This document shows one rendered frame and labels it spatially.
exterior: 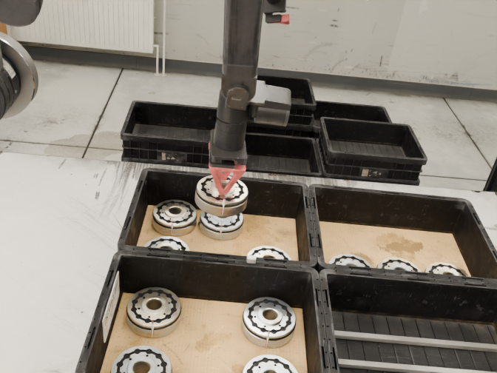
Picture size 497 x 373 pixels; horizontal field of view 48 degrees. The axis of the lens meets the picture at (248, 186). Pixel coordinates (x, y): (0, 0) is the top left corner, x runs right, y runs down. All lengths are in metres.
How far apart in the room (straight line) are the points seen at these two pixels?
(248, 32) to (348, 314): 0.62
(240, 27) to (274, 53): 3.30
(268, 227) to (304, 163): 1.17
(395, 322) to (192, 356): 0.42
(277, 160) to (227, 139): 1.49
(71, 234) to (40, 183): 0.26
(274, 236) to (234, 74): 0.54
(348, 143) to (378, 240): 1.14
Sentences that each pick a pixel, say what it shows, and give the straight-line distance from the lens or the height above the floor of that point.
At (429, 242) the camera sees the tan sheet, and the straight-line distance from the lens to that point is 1.44.
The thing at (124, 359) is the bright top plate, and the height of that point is 0.86.
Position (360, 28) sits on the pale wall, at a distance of 4.15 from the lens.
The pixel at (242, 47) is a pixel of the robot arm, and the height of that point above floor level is 1.36.
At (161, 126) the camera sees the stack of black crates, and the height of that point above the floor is 0.49.
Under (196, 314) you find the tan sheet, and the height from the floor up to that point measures 0.83.
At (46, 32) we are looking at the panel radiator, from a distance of 4.17.
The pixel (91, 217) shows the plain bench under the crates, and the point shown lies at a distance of 1.58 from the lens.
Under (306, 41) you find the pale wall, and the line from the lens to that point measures 4.12.
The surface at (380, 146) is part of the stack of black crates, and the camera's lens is 2.53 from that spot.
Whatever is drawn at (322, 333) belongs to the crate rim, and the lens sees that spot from 1.00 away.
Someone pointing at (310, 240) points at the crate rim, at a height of 0.92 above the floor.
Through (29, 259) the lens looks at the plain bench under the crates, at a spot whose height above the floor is 0.70.
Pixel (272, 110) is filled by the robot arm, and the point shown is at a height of 1.23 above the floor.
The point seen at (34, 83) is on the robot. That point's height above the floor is 1.13.
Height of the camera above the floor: 1.67
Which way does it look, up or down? 34 degrees down
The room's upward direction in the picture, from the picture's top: 7 degrees clockwise
